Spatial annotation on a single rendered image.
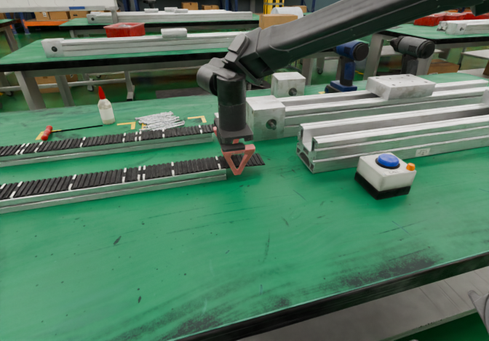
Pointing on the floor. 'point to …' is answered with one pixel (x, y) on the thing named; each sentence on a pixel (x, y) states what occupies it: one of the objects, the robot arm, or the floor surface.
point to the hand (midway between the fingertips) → (233, 162)
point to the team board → (56, 2)
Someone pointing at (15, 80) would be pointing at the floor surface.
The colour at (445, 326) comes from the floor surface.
